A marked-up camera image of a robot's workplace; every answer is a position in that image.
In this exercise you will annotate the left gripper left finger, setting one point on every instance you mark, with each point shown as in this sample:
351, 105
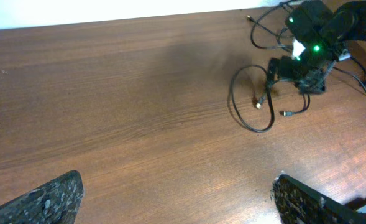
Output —
56, 201

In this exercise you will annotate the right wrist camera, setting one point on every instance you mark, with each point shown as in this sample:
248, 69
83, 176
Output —
297, 49

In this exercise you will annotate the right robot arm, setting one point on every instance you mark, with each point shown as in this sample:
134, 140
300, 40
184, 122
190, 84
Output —
323, 35

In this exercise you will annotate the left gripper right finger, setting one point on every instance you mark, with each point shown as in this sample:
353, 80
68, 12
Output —
298, 203

